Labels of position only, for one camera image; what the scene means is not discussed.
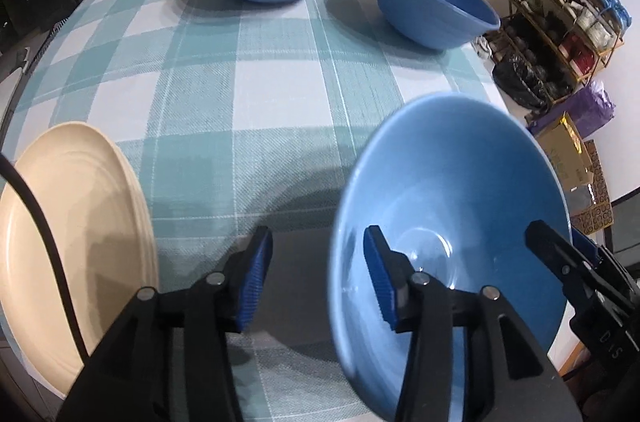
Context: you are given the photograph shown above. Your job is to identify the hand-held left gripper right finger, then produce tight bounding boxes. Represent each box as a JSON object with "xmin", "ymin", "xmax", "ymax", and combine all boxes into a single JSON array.
[{"xmin": 363, "ymin": 225, "xmax": 586, "ymax": 422}]

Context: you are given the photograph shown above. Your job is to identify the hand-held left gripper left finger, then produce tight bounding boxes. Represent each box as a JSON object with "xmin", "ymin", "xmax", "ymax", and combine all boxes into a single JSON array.
[{"xmin": 56, "ymin": 225, "xmax": 275, "ymax": 422}]

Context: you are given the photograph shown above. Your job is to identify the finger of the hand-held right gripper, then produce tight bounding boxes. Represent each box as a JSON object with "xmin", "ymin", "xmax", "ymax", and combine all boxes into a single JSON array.
[
  {"xmin": 525, "ymin": 220, "xmax": 597, "ymax": 309},
  {"xmin": 572, "ymin": 227, "xmax": 638, "ymax": 299}
]

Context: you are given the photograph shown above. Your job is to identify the patterned box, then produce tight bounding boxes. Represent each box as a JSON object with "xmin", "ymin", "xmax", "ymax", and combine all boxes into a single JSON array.
[{"xmin": 570, "ymin": 139, "xmax": 617, "ymax": 235}]

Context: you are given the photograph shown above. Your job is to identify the cardboard box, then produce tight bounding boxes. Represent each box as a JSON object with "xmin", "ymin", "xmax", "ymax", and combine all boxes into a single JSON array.
[{"xmin": 535, "ymin": 112, "xmax": 596, "ymax": 189}]

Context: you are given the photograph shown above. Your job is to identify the purple bag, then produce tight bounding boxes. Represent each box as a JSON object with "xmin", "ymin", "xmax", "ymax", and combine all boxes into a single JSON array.
[{"xmin": 530, "ymin": 80, "xmax": 616, "ymax": 138}]

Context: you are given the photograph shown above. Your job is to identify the teal checked tablecloth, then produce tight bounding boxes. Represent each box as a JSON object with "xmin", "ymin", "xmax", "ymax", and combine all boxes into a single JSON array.
[{"xmin": 0, "ymin": 0, "xmax": 511, "ymax": 422}]

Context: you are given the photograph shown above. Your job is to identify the black plastic bag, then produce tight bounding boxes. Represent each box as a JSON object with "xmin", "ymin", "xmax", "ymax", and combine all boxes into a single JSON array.
[{"xmin": 492, "ymin": 52, "xmax": 548, "ymax": 110}]

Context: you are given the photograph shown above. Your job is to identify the gold shoe rack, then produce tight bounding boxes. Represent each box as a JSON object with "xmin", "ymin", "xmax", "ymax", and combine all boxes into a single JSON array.
[{"xmin": 507, "ymin": 0, "xmax": 633, "ymax": 103}]

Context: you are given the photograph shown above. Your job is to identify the pile of loose shoes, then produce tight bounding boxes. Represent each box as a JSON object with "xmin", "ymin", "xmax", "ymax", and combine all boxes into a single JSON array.
[{"xmin": 472, "ymin": 33, "xmax": 497, "ymax": 64}]

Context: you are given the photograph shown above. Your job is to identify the rows of shoes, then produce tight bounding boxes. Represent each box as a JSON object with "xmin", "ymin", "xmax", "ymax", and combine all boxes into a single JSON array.
[{"xmin": 510, "ymin": 0, "xmax": 632, "ymax": 100}]

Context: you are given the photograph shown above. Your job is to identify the black and white striped mat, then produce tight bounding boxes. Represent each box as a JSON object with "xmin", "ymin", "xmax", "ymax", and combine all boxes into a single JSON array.
[{"xmin": 40, "ymin": 21, "xmax": 67, "ymax": 53}]

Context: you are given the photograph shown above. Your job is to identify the black cable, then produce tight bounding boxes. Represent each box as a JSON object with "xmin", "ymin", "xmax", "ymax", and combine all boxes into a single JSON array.
[{"xmin": 0, "ymin": 155, "xmax": 91, "ymax": 360}]

